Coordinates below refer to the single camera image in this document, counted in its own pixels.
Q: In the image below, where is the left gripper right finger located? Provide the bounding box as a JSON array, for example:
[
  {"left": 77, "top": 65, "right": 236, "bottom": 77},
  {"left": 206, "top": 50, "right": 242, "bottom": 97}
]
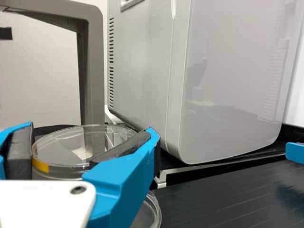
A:
[{"left": 82, "top": 127, "right": 160, "bottom": 228}]

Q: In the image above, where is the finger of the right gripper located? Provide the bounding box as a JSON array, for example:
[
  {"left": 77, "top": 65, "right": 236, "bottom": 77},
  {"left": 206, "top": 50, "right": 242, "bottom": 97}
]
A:
[{"left": 285, "top": 142, "right": 304, "bottom": 164}]

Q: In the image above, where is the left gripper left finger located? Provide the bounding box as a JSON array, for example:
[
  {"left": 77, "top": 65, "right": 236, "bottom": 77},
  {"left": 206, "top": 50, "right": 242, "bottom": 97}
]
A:
[{"left": 0, "top": 121, "right": 34, "bottom": 181}]

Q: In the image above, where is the petri dish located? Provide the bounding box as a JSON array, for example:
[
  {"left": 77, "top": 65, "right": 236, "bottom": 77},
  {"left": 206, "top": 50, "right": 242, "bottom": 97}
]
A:
[
  {"left": 30, "top": 124, "right": 139, "bottom": 181},
  {"left": 141, "top": 189, "right": 163, "bottom": 228}
]

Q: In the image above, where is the white incubator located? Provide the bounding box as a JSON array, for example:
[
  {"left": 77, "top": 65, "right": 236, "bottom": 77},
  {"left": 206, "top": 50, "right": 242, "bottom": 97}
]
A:
[{"left": 281, "top": 23, "right": 304, "bottom": 127}]

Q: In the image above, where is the cream microscope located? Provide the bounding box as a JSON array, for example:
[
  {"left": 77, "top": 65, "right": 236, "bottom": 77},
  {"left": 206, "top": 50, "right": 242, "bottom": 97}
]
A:
[{"left": 0, "top": 0, "right": 106, "bottom": 136}]

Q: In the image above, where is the white box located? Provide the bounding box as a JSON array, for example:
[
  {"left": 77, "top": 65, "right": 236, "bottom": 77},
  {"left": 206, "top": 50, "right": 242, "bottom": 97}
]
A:
[{"left": 106, "top": 0, "right": 300, "bottom": 166}]

